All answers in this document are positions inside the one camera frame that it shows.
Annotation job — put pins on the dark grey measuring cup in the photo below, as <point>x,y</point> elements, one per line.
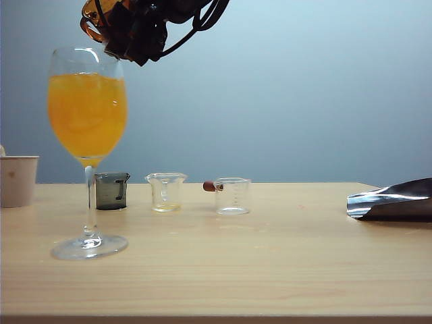
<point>108,195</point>

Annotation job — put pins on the clear flared measuring cup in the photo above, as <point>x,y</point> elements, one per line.
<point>165,194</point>

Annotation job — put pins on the white paper cup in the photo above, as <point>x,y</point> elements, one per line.
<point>17,182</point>

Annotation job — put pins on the wine glass with orange drink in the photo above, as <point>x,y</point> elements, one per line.
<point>87,114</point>

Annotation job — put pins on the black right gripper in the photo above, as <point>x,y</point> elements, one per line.
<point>148,30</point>

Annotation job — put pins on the silver foil bag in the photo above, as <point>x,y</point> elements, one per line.
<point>395,200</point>

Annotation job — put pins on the amber measuring cup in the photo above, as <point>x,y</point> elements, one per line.
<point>92,17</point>

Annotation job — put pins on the clear cup with wooden knob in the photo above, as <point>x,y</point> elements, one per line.
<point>233,199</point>

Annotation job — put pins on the pale item in paper cup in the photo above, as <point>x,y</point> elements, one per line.
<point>1,151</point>

